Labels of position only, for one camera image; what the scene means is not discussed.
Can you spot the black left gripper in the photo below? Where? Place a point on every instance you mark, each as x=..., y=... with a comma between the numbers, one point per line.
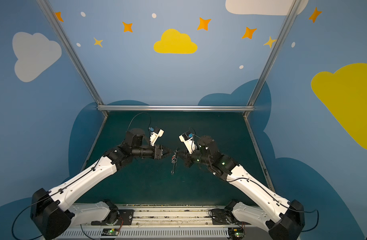
x=157, y=151

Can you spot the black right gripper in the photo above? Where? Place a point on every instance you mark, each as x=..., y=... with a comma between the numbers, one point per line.
x=187, y=154

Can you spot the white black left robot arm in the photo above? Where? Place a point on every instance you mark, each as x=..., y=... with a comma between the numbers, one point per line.
x=81, y=183

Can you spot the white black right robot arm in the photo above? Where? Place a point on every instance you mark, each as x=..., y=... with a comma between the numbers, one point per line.
x=252, y=186

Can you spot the right controller board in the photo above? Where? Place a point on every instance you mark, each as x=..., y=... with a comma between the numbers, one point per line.
x=235, y=234

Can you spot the controller board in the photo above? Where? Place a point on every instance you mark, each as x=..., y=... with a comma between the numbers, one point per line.
x=235, y=234
x=110, y=232

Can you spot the left controller board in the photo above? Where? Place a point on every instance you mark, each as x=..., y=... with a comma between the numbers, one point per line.
x=110, y=232

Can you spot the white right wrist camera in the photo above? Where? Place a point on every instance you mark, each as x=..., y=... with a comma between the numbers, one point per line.
x=188, y=139

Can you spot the aluminium back frame rail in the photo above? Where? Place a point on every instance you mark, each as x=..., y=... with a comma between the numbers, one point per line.
x=128, y=108

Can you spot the aluminium left corner post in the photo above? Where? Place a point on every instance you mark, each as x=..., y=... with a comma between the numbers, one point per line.
x=67, y=44

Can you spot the aluminium corner post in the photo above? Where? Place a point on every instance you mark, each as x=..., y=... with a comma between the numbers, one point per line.
x=67, y=44
x=281, y=37

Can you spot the aluminium right corner post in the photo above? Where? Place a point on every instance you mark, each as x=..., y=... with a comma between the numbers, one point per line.
x=281, y=37

